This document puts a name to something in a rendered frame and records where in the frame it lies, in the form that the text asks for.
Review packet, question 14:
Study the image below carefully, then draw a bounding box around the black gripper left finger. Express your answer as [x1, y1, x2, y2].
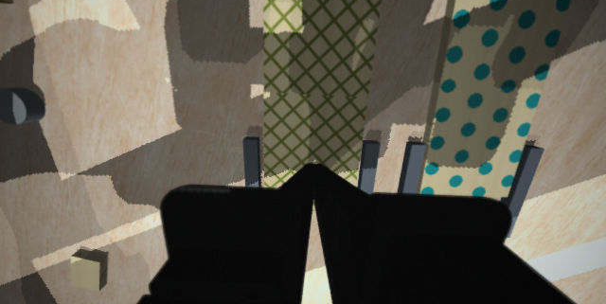
[160, 163, 315, 304]

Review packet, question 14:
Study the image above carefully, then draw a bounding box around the cream polka-dot strip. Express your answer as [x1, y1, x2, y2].
[416, 0, 571, 198]

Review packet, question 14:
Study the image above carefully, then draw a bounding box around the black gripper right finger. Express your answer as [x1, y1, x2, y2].
[313, 164, 511, 304]

